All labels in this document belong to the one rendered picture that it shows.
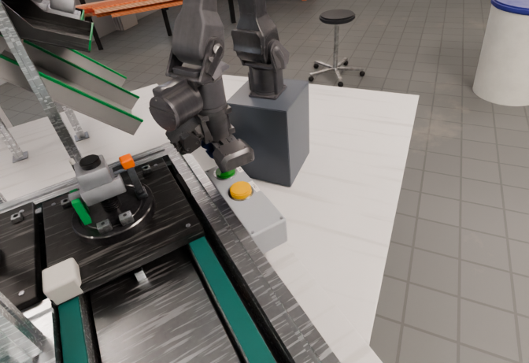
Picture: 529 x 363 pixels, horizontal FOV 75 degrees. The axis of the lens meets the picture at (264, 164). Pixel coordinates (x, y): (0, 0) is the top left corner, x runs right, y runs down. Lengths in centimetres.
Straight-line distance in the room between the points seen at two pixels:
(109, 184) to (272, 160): 34
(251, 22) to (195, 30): 15
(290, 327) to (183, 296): 19
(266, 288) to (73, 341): 27
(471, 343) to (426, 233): 53
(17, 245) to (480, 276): 168
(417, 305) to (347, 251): 101
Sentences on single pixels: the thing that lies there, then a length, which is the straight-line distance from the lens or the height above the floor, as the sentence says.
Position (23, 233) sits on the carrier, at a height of 97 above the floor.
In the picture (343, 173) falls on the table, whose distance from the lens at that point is 84.
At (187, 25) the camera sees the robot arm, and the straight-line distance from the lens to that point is 56.
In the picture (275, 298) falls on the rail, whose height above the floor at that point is 95.
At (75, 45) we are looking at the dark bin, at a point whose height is 121.
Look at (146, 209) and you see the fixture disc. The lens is 64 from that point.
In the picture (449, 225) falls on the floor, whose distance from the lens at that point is 200.
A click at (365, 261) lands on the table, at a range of 68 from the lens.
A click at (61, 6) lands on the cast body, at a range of 93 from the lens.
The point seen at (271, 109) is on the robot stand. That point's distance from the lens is 70.
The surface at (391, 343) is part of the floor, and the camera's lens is 157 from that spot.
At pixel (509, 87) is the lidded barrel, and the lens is 306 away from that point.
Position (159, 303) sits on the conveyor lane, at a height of 92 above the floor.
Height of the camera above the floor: 140
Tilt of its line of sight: 38 degrees down
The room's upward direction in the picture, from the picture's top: 7 degrees counter-clockwise
